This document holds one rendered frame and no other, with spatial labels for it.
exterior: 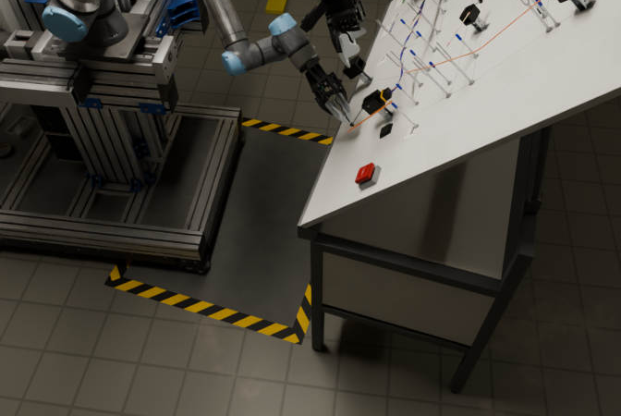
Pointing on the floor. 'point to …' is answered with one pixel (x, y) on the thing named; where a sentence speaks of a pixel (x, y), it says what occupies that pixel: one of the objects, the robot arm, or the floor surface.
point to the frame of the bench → (468, 281)
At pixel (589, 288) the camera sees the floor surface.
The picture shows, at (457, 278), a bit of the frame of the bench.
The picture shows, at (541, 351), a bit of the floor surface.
